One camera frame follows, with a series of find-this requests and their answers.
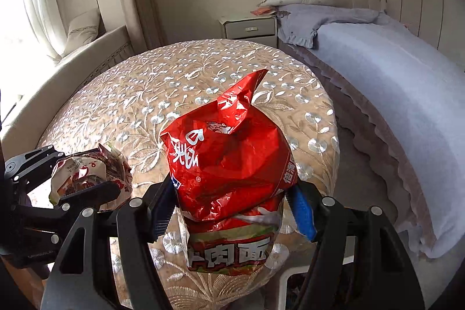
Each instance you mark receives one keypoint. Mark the bed with lavender quilt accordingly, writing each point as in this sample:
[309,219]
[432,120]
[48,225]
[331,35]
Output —
[413,95]

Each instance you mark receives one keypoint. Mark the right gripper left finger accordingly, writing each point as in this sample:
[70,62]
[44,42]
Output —
[82,276]

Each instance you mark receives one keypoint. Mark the beige window sofa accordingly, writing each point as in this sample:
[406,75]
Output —
[23,128]

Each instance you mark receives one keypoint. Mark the beige sofa cushion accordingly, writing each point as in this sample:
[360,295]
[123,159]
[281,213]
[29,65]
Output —
[83,29]

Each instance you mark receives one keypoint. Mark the red white wrapper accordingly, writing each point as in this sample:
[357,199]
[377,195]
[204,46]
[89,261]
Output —
[87,169]

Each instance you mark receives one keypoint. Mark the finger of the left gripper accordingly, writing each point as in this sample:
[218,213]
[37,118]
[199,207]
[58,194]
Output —
[33,168]
[92,197]

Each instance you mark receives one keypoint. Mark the white square trash bin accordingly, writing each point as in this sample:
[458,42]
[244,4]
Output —
[291,278]

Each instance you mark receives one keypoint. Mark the embroidered beige tablecloth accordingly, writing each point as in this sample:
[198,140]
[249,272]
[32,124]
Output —
[128,106]

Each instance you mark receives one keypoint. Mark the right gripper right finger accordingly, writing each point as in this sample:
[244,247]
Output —
[359,261]

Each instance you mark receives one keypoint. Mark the red instant noodle bag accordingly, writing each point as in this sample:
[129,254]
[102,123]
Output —
[231,166]

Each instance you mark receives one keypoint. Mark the white nightstand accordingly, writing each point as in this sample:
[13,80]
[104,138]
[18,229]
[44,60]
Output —
[260,29]

